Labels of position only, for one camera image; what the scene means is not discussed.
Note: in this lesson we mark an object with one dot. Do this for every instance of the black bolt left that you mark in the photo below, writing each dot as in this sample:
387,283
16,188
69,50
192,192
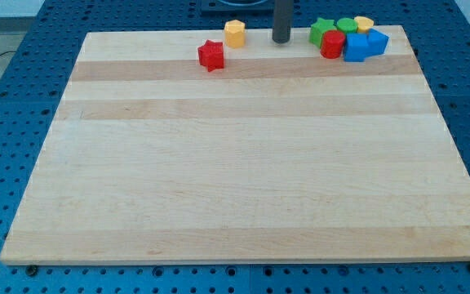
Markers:
31,270

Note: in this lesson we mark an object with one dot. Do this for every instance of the red cylinder block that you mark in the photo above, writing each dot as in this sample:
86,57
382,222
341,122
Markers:
332,44

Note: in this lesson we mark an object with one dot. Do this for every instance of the wooden board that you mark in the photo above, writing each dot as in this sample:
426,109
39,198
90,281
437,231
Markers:
282,156

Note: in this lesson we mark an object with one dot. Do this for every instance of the green star block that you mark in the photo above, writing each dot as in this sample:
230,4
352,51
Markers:
318,29

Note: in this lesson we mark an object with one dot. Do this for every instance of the yellow cylinder block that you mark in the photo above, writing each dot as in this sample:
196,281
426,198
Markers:
364,24

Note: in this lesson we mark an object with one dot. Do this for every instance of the red star block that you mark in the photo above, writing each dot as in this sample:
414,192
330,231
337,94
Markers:
211,55

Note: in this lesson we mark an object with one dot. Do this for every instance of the yellow hexagon block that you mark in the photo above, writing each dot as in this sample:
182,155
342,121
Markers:
234,34

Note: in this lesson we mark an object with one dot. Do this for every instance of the green cylinder block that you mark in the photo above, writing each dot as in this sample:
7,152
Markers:
347,25

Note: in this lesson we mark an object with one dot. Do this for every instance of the blue cube block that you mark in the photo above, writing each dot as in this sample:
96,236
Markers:
377,42

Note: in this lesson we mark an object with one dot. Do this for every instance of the blue crescent block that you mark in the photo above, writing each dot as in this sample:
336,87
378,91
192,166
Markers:
356,48

